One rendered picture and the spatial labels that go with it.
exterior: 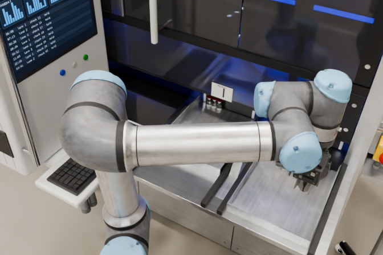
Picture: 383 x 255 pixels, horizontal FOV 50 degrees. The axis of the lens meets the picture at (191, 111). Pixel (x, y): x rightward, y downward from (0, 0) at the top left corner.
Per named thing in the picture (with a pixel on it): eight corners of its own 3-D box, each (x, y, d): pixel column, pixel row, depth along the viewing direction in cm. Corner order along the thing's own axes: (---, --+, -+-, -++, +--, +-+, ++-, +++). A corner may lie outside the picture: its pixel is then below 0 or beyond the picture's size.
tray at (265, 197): (267, 145, 150) (268, 138, 148) (338, 172, 140) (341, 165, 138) (225, 210, 127) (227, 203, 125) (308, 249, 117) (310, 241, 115)
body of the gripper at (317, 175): (286, 177, 99) (295, 140, 91) (297, 155, 105) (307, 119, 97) (317, 189, 96) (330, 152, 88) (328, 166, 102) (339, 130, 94)
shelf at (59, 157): (98, 111, 180) (98, 106, 178) (152, 134, 169) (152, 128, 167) (19, 178, 149) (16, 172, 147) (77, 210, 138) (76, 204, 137)
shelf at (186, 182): (189, 99, 174) (189, 96, 172) (358, 161, 148) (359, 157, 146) (119, 172, 141) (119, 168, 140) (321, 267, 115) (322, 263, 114)
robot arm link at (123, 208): (107, 264, 111) (51, 107, 77) (113, 218, 123) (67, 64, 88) (151, 262, 111) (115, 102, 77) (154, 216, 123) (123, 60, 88)
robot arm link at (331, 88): (308, 66, 86) (347, 66, 87) (298, 107, 93) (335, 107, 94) (318, 87, 80) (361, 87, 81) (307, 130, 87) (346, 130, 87)
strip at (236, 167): (233, 168, 141) (235, 156, 137) (241, 171, 140) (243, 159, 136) (215, 196, 131) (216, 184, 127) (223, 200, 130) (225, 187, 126)
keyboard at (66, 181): (116, 118, 172) (116, 114, 170) (144, 130, 166) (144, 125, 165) (46, 180, 144) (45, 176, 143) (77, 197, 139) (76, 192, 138)
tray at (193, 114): (199, 99, 171) (200, 93, 168) (258, 120, 161) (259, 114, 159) (154, 148, 147) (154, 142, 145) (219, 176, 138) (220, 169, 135)
